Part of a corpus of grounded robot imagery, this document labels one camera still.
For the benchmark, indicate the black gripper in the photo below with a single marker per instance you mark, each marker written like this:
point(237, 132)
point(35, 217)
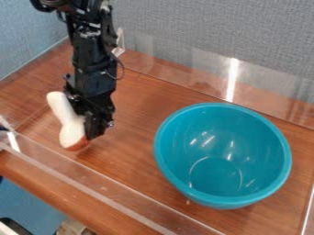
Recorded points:
point(90, 87)

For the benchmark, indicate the white brown toy mushroom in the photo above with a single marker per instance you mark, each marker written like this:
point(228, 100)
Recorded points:
point(73, 135)

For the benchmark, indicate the blue plastic bowl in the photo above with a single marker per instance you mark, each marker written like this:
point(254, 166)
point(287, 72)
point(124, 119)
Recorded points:
point(224, 155)

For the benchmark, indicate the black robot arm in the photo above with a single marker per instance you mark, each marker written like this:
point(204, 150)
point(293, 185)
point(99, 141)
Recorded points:
point(89, 19)

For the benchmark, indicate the clear acrylic left barrier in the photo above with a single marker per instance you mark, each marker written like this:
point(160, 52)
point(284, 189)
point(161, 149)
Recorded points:
point(23, 90)

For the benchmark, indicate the clear acrylic barrier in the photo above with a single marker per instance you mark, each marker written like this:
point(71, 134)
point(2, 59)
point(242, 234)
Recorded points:
point(23, 90)
point(102, 203)
point(279, 94)

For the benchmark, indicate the clear acrylic front barrier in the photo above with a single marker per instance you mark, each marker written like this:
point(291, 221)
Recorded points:
point(102, 203)

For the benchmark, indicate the clear acrylic back barrier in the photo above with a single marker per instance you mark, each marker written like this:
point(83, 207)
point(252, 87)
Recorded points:
point(279, 94)

